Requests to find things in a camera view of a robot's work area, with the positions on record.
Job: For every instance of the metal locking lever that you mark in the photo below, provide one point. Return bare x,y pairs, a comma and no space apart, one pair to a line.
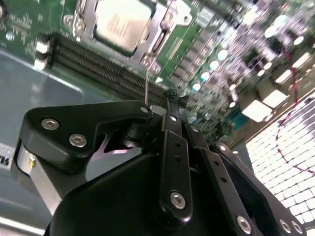
146,86

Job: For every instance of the silver CPU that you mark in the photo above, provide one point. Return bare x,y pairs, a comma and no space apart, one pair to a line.
120,24

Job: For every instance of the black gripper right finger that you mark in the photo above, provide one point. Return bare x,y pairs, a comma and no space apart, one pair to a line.
216,164

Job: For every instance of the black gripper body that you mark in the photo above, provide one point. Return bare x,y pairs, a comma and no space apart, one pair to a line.
110,209

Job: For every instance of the metal socket cover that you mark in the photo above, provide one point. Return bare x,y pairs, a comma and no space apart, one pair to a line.
86,22

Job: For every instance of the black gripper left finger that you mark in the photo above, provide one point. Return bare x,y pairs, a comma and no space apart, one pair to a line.
61,127

